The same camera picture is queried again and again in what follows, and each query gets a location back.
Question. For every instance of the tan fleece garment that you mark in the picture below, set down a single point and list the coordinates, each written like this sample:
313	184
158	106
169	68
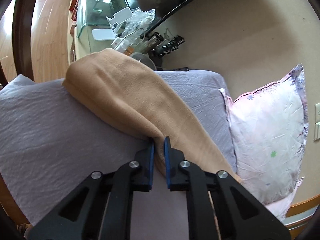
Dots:
132	98

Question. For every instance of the lavender bed sheet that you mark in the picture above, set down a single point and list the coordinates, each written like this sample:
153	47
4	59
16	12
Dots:
50	143

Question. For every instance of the glass top side table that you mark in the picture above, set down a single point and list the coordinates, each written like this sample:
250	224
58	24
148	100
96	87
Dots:
89	30

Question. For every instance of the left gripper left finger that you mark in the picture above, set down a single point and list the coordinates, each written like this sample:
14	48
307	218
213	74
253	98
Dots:
100	207

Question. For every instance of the clear plastic bag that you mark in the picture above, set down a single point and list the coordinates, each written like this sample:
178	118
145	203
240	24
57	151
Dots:
139	19

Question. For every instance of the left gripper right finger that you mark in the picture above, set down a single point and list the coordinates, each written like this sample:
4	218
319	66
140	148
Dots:
218	206

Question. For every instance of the white floral pillow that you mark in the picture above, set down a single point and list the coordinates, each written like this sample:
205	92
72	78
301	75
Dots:
269	129

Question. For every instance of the white phone stand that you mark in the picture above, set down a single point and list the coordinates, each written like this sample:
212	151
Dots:
119	17

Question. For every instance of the pink floral pillow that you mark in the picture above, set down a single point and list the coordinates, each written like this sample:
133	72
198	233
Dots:
280	208

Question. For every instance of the black binder clips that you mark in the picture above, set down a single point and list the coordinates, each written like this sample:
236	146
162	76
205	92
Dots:
172	45

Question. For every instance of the wall light switch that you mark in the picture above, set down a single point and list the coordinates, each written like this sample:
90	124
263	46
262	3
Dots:
317	122

